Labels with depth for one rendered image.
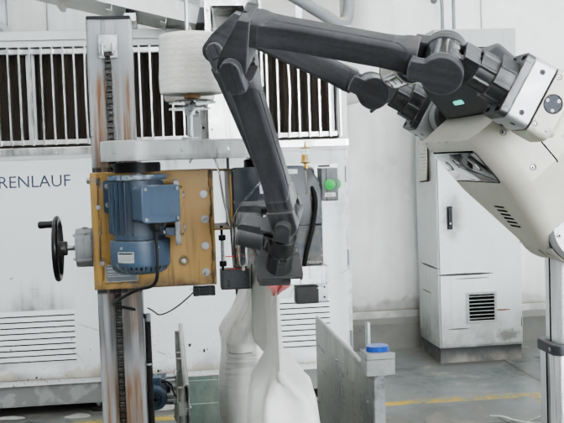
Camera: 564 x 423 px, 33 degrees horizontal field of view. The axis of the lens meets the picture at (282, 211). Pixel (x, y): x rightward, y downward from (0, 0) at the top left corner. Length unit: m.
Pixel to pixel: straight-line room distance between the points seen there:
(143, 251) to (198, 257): 0.25
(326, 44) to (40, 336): 3.90
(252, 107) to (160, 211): 0.57
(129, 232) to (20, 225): 3.00
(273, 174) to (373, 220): 4.87
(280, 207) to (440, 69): 0.47
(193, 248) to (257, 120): 0.81
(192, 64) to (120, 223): 0.43
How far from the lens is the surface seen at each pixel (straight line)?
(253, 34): 1.75
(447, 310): 6.35
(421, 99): 2.30
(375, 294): 6.83
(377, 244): 6.80
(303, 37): 1.74
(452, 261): 6.31
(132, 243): 2.39
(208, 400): 4.03
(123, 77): 2.66
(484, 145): 1.88
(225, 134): 4.82
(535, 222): 1.99
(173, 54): 2.42
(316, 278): 2.63
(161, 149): 2.40
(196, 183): 2.59
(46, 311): 5.41
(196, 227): 2.60
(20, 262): 5.39
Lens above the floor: 1.35
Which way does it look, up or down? 3 degrees down
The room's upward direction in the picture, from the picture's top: 2 degrees counter-clockwise
